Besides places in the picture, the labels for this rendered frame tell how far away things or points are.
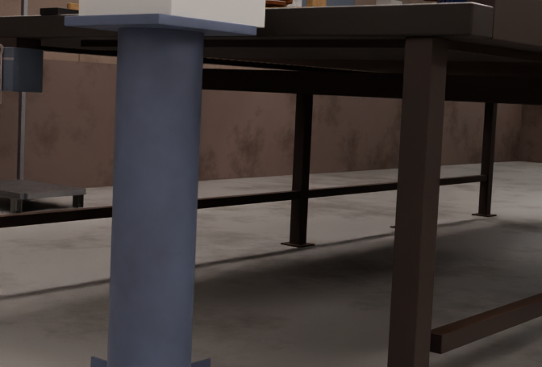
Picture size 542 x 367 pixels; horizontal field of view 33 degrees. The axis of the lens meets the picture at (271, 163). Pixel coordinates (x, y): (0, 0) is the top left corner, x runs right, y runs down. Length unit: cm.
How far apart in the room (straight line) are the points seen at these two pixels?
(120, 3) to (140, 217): 41
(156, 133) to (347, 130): 742
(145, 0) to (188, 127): 25
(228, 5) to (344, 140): 734
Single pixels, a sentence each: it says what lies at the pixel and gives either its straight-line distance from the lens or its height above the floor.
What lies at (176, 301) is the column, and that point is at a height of 32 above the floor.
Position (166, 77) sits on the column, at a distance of 178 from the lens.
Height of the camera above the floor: 74
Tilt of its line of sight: 4 degrees down
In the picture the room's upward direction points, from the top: 3 degrees clockwise
